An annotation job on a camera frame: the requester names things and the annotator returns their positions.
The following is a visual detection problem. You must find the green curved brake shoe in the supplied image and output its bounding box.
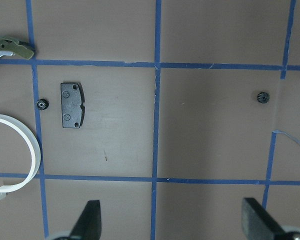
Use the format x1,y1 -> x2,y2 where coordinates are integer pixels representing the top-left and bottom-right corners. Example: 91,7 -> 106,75
0,36 -> 35,60

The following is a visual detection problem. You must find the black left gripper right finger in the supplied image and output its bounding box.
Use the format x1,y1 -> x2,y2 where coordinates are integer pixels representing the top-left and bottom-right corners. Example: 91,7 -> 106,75
241,197 -> 286,240

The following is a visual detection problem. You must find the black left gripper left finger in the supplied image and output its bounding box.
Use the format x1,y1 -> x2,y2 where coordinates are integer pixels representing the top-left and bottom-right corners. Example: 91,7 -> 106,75
69,200 -> 102,240

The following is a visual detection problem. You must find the black brake pad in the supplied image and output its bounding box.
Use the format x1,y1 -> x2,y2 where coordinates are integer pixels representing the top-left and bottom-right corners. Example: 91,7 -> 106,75
60,82 -> 85,129

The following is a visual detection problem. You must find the small black gear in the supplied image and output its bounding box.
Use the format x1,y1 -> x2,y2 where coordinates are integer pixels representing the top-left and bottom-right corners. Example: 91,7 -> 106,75
256,91 -> 270,104

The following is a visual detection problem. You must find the white curved plastic bracket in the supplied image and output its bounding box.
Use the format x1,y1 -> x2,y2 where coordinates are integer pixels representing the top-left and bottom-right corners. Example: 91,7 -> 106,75
0,114 -> 41,201

